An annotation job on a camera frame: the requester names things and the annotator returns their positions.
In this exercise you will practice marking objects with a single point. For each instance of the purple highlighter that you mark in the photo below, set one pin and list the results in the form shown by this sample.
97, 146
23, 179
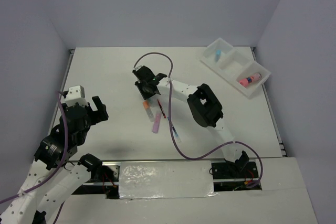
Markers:
156, 124

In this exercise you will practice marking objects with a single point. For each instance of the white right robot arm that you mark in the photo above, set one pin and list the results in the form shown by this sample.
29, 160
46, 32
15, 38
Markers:
205, 108

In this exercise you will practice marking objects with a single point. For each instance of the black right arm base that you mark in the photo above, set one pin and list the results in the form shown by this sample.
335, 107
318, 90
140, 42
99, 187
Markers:
242, 174

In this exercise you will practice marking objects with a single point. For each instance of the green highlighter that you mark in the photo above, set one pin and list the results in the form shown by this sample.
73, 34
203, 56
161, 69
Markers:
151, 101

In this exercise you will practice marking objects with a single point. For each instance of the silver tape sheet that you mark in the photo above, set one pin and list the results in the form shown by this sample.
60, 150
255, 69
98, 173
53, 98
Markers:
172, 179

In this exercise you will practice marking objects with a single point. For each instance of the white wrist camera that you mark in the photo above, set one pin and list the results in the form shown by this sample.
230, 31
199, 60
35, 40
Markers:
75, 95
137, 68

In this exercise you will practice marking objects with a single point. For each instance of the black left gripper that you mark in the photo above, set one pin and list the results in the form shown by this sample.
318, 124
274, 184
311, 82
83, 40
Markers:
97, 117

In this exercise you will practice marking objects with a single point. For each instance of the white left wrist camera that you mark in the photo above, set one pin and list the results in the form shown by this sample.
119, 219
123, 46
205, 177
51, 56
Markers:
75, 95

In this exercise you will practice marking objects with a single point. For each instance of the blue highlighter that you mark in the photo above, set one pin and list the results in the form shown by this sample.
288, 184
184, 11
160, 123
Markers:
218, 55

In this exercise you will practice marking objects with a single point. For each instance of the red pen refill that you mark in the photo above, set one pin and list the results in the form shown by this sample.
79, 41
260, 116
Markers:
161, 108

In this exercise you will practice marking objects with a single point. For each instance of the white three-compartment tray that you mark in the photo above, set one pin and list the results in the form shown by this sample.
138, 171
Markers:
234, 66

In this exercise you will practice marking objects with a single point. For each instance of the light blue pen refill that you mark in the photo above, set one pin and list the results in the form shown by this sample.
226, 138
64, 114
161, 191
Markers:
174, 131

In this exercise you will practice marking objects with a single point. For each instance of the orange highlighter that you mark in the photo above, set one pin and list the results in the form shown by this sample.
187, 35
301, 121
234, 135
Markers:
148, 111

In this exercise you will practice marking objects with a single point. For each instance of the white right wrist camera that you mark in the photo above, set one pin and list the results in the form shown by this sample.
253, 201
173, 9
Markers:
137, 68

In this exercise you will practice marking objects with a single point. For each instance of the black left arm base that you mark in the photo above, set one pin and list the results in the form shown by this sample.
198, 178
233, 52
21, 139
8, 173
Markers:
104, 179

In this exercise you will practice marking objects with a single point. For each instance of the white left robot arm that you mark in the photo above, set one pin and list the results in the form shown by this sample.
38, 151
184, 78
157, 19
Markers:
48, 185

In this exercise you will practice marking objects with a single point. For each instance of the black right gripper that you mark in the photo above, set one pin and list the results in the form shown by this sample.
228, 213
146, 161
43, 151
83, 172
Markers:
145, 96

